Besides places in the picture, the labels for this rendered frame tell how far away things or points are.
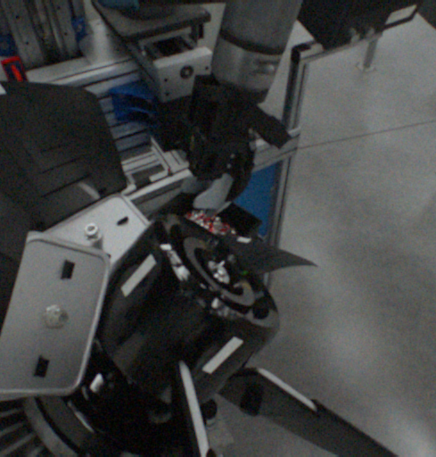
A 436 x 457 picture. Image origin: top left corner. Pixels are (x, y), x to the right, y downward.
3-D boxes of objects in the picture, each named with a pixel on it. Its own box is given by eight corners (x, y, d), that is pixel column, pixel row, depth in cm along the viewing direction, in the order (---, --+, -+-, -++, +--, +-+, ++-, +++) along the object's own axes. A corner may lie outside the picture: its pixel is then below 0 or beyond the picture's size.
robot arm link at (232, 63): (258, 29, 49) (301, 59, 45) (246, 66, 52) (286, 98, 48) (205, 25, 45) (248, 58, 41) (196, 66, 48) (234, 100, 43)
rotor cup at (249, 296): (148, 520, 26) (295, 391, 22) (-16, 357, 26) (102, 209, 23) (203, 394, 40) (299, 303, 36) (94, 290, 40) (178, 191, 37)
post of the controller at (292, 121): (288, 131, 97) (300, 52, 82) (280, 125, 99) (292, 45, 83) (298, 128, 98) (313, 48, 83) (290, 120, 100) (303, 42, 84)
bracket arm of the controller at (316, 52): (298, 66, 84) (300, 53, 82) (289, 60, 86) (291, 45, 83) (382, 37, 92) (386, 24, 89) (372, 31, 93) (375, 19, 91)
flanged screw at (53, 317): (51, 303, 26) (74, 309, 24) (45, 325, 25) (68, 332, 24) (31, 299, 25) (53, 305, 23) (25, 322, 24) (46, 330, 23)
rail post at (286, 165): (259, 309, 163) (283, 159, 103) (253, 302, 165) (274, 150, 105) (267, 304, 165) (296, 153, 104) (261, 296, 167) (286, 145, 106)
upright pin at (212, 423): (206, 436, 47) (204, 421, 42) (196, 419, 48) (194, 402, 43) (221, 425, 48) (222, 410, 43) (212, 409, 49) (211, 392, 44)
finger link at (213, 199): (180, 220, 60) (193, 167, 54) (214, 212, 63) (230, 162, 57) (191, 235, 58) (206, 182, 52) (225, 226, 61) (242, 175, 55)
